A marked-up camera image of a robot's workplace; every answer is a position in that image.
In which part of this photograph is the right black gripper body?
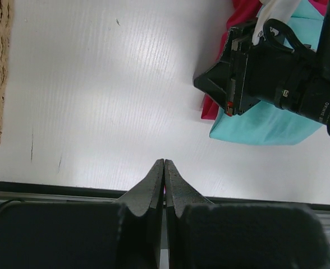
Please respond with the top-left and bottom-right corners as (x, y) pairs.
(193, 19), (316, 116)

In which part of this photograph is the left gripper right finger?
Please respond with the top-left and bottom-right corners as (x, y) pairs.
(164, 160), (216, 268)

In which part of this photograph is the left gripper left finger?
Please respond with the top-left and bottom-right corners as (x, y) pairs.
(115, 159), (164, 268)

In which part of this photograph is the pink t shirt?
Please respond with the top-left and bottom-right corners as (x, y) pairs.
(200, 0), (330, 121)

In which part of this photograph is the teal t shirt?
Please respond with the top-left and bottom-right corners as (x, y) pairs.
(201, 1), (328, 146)

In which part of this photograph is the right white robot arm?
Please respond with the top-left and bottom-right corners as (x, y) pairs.
(193, 1), (330, 136)

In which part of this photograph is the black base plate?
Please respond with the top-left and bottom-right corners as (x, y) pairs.
(0, 181), (330, 214)

